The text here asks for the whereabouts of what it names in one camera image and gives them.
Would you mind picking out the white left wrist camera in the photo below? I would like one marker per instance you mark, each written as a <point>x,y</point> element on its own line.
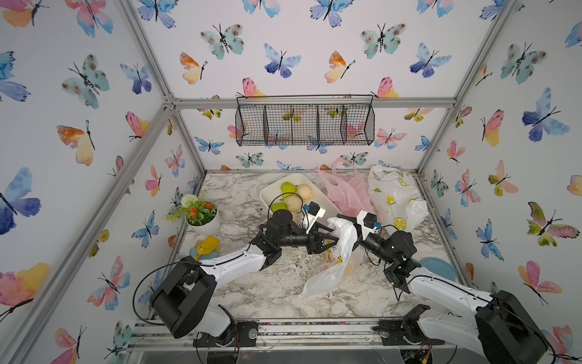
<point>311,213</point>

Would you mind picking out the white rectangular tray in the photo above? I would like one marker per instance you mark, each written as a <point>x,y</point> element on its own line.
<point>270,192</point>

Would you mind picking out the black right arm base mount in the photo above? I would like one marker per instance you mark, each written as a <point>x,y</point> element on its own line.
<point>405,330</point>

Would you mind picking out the lemon print plastic bag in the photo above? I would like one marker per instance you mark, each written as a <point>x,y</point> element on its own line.
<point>396,198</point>

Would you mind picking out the green pear left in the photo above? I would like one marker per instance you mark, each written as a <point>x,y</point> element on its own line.
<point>278,206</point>

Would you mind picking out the green pear top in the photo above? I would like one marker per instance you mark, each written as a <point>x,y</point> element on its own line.
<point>288,189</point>

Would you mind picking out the yellow toy shovel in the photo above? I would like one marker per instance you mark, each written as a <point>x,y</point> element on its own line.
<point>209,243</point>

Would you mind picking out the green pear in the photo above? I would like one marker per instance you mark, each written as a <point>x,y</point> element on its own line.
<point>288,189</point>
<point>278,206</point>

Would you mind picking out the beige pear top right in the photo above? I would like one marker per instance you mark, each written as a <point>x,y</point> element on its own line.
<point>305,192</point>

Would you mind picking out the potted flower plant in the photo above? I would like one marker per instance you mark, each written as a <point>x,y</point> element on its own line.
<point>199,214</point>

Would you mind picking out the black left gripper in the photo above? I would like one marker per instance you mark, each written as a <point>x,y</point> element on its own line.
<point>311,240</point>

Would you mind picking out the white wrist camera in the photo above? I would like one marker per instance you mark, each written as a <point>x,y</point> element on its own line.
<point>311,213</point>
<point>368,224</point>

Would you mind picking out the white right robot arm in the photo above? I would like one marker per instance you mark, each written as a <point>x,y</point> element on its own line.
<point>495,326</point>

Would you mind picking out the beige pear centre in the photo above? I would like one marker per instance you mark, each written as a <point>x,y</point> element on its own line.
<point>294,203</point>

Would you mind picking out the beige pear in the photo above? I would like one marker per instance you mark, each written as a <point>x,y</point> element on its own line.
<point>305,192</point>
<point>294,203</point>

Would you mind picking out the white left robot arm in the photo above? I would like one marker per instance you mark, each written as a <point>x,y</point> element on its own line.
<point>182,300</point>

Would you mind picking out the light blue toy scoop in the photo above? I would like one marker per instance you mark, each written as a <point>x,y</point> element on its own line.
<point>203,254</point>

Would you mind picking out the pink plastic bag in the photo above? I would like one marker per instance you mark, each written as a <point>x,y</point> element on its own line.
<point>346,188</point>

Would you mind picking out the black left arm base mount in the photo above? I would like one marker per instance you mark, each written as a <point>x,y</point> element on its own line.
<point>232,334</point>

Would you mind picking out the black wire wall basket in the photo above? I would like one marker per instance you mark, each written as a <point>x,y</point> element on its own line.
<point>289,121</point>

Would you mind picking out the clear white plastic bag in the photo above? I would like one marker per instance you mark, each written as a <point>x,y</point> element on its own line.
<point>337,262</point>

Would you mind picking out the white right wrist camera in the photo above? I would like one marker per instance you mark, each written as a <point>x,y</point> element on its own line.
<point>368,224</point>

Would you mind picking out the aluminium front rail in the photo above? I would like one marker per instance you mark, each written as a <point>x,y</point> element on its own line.
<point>283,334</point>

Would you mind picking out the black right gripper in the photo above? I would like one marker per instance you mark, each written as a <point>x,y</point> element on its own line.
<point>359,241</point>

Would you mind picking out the light blue dustpan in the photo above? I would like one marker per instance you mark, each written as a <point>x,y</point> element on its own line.
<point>440,267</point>

